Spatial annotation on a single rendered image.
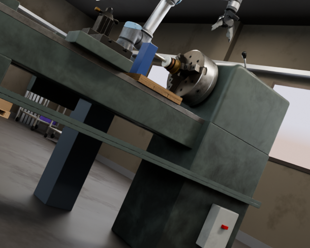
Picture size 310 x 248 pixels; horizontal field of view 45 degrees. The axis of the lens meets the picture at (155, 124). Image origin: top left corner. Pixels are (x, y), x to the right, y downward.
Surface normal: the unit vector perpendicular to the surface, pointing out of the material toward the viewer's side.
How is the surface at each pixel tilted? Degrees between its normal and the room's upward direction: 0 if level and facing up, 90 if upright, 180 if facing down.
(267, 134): 90
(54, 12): 90
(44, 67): 90
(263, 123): 90
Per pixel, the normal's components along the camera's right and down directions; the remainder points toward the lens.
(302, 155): -0.67, -0.35
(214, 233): 0.55, 0.18
